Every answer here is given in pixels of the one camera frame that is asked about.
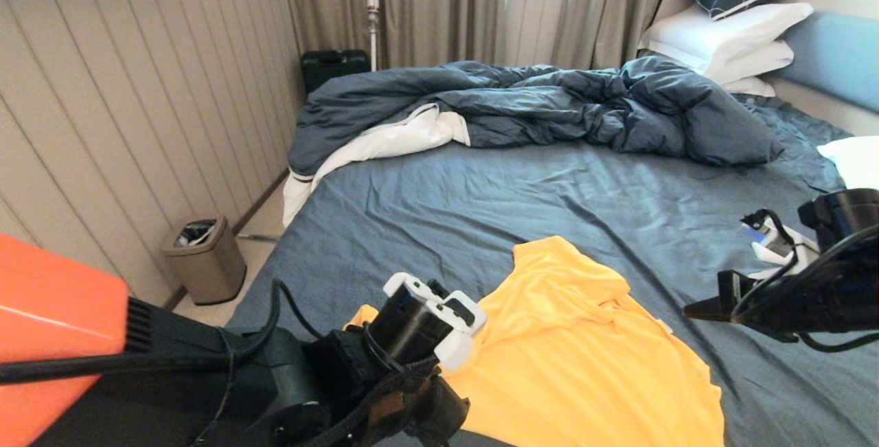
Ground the yellow t-shirt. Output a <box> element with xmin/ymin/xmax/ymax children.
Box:
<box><xmin>343</xmin><ymin>235</ymin><xmax>726</xmax><ymax>447</ymax></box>

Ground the dark blue bed sheet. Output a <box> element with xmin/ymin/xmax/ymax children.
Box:
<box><xmin>159</xmin><ymin>91</ymin><xmax>879</xmax><ymax>447</ymax></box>

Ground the beige bed headboard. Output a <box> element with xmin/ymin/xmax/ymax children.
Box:
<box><xmin>652</xmin><ymin>0</ymin><xmax>879</xmax><ymax>137</ymax></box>

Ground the small white pillow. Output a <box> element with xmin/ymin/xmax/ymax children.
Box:
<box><xmin>721</xmin><ymin>76</ymin><xmax>778</xmax><ymax>98</ymax></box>

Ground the beige trash bin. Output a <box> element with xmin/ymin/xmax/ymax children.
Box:
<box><xmin>161</xmin><ymin>214</ymin><xmax>247</xmax><ymax>305</ymax></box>

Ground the blue headboard pad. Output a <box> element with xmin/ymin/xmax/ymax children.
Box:
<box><xmin>779</xmin><ymin>12</ymin><xmax>879</xmax><ymax>115</ymax></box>

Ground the white duvet lining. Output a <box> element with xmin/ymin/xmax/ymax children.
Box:
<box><xmin>282</xmin><ymin>102</ymin><xmax>472</xmax><ymax>226</ymax></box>

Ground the medium white pillow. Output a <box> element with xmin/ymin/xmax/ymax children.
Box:
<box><xmin>703</xmin><ymin>41</ymin><xmax>797</xmax><ymax>86</ymax></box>

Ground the dark trash bag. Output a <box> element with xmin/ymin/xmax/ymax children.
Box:
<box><xmin>177</xmin><ymin>220</ymin><xmax>218</xmax><ymax>247</ymax></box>

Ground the crumpled dark blue duvet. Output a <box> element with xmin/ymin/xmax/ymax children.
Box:
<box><xmin>288</xmin><ymin>57</ymin><xmax>784</xmax><ymax>177</ymax></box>

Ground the large white pillow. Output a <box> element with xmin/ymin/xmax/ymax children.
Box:
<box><xmin>640</xmin><ymin>2</ymin><xmax>816</xmax><ymax>77</ymax></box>

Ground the black suitcase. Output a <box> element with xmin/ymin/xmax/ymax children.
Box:
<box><xmin>301</xmin><ymin>49</ymin><xmax>372</xmax><ymax>95</ymax></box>

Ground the narrow beige curtain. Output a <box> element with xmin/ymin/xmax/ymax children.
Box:
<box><xmin>551</xmin><ymin>0</ymin><xmax>725</xmax><ymax>71</ymax></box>

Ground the wide beige curtain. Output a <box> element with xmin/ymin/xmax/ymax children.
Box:
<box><xmin>280</xmin><ymin>0</ymin><xmax>509</xmax><ymax>69</ymax></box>

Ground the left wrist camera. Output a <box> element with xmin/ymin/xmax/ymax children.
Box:
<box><xmin>383</xmin><ymin>272</ymin><xmax>488</xmax><ymax>371</ymax></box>

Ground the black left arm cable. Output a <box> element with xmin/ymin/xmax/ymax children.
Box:
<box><xmin>0</xmin><ymin>279</ymin><xmax>323</xmax><ymax>386</ymax></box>

